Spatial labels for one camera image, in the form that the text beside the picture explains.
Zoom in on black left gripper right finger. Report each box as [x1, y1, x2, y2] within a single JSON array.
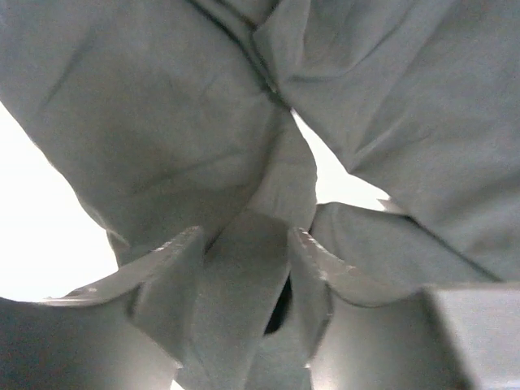
[[288, 229, 519, 389]]

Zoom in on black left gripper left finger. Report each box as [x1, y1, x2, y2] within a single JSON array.
[[1, 227, 204, 389]]

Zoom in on black trousers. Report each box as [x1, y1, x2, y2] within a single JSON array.
[[1, 1, 519, 389]]

